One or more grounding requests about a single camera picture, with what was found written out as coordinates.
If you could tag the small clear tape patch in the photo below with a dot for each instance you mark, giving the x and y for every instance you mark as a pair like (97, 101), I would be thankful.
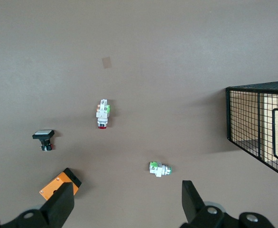
(107, 62)

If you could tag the orange button enclosure box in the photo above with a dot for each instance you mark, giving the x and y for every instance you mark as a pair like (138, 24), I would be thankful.
(54, 184)

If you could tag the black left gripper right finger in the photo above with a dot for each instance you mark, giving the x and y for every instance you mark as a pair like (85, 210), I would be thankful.
(193, 204)

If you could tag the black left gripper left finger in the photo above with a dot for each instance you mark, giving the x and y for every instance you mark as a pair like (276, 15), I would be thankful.
(58, 206)

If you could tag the black square white-top push button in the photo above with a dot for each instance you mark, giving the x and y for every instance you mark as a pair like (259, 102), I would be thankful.
(43, 134)

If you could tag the green push button switch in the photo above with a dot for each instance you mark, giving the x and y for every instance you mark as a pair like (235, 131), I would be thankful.
(159, 168)

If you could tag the red push button switch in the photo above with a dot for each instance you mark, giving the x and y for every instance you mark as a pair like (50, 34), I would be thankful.
(103, 113)

